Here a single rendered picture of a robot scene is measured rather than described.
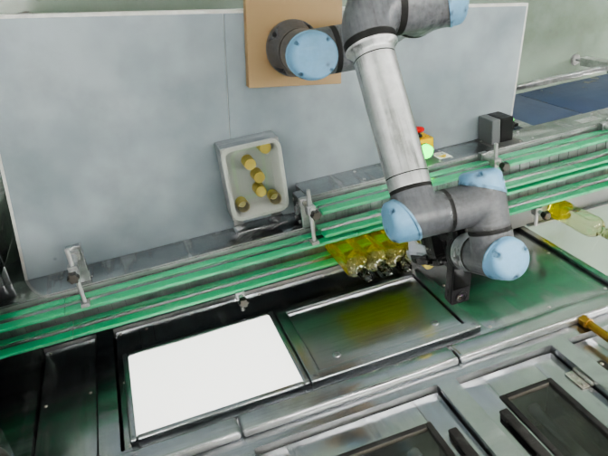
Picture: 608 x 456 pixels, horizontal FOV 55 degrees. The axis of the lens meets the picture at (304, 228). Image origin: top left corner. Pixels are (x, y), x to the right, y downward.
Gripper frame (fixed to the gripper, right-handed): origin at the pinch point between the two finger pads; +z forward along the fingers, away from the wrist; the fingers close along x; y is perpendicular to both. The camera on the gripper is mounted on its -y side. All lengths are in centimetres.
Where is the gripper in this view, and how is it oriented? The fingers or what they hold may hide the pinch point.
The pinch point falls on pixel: (422, 251)
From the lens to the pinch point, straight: 135.6
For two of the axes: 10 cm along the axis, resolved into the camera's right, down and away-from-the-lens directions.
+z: -2.5, -0.6, 9.7
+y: -2.4, -9.6, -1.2
